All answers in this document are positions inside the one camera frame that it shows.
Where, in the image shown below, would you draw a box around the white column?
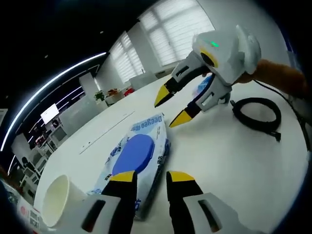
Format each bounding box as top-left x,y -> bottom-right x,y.
79,73 -> 98,98

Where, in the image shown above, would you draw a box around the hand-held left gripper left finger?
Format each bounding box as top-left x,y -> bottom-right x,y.
69,170 -> 139,234

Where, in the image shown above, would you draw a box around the blue wet wipes packet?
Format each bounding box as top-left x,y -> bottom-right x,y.
86,112 -> 173,220

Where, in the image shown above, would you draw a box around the white desk partition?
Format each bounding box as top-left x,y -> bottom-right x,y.
59,96 -> 109,144

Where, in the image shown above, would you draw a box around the white paper cup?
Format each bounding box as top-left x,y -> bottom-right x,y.
41,174 -> 88,228

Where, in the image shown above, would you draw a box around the person's right hand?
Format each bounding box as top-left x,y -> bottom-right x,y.
233,59 -> 272,84

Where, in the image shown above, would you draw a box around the blue tissue pack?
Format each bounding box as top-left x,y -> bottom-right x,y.
192,74 -> 215,103

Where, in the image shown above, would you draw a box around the curved ceiling light strip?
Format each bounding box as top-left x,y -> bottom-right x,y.
0,52 -> 107,152

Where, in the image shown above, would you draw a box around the white window blinds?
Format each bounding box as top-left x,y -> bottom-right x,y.
109,0 -> 215,83

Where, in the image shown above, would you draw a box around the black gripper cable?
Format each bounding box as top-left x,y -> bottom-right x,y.
253,79 -> 312,152

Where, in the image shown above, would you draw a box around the bright white wall screen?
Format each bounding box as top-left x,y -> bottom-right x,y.
40,103 -> 59,124

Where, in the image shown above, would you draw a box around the white low cabinet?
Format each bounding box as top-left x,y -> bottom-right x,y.
129,72 -> 158,88

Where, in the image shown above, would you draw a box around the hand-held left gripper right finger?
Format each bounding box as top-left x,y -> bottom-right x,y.
166,170 -> 248,234

